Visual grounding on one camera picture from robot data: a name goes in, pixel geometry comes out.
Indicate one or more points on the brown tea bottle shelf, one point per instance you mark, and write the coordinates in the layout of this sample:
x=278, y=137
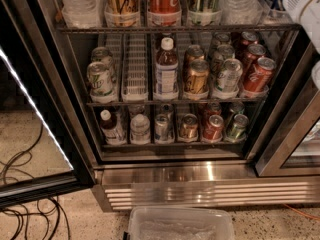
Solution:
x=112, y=128
x=166, y=71

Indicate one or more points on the silver can bottom shelf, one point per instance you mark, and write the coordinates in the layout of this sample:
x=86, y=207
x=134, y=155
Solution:
x=163, y=129

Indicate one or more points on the red coca-cola can top shelf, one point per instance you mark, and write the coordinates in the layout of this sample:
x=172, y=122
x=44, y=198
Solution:
x=164, y=12

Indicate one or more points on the gold can bottom shelf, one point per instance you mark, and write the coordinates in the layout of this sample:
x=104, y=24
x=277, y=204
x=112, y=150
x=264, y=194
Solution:
x=188, y=127

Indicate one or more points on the right steel fridge door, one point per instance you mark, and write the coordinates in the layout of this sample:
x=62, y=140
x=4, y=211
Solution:
x=289, y=117

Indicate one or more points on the silver can behind 7up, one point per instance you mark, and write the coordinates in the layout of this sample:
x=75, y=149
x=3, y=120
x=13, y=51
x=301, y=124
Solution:
x=104, y=55

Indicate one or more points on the middle wire shelf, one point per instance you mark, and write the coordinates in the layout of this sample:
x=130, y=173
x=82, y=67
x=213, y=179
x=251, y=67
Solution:
x=176, y=101

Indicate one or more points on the white-green can front middle shelf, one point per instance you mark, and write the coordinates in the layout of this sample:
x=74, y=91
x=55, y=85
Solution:
x=226, y=81

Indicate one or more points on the green striped can top shelf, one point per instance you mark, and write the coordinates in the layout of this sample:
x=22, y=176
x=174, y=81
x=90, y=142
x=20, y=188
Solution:
x=203, y=12

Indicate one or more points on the white-green can shelf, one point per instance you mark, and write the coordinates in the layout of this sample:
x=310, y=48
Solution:
x=226, y=81
x=223, y=52

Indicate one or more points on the red can rear middle shelf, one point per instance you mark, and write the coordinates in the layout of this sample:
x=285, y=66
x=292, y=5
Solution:
x=246, y=38

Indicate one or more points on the top wire shelf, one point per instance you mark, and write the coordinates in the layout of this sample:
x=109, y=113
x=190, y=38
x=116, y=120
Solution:
x=176, y=29

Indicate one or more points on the gold soda can top shelf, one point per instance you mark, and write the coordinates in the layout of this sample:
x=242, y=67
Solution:
x=122, y=13

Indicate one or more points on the clear plastic bin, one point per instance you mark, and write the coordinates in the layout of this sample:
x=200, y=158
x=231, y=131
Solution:
x=178, y=223

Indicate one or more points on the white-green can rear middle shelf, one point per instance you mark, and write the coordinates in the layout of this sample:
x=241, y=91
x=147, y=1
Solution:
x=223, y=52

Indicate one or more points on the gold can front middle shelf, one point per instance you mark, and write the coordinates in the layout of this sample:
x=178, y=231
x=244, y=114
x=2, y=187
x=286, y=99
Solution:
x=196, y=79

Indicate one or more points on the clear water bottle top right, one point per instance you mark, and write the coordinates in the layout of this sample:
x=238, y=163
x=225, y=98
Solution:
x=241, y=12

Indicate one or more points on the gold can rear middle shelf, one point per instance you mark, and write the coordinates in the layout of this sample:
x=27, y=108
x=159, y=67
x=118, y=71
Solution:
x=193, y=52

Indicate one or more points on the steel fridge base grille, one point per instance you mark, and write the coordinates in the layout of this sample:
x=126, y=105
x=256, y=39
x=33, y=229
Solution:
x=197, y=184

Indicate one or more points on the open glass fridge door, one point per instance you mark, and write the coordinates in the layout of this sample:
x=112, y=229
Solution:
x=44, y=134

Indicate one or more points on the brown tea bottle middle shelf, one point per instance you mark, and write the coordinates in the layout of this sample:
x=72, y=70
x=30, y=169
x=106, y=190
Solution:
x=166, y=71

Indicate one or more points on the clear water bottle bottom shelf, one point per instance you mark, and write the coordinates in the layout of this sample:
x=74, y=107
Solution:
x=140, y=130

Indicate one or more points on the clear water bottle top left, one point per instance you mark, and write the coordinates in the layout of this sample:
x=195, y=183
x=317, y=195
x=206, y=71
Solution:
x=82, y=14

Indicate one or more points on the brown tea bottle bottom shelf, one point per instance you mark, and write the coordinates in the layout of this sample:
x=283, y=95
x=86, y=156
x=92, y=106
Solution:
x=112, y=128

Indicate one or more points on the red can bottom shelf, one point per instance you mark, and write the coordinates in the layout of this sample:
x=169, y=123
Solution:
x=213, y=128

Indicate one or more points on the green 7up can front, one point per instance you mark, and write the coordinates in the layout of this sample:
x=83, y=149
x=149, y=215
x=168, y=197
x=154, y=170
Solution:
x=99, y=77

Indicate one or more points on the red can front middle shelf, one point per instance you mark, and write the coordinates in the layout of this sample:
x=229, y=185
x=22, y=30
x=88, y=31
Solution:
x=259, y=74

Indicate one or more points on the wire shelf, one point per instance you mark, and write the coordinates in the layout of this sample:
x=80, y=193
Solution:
x=176, y=29
x=176, y=101

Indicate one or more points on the green can bottom shelf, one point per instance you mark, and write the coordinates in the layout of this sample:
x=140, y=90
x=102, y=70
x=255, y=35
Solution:
x=236, y=130

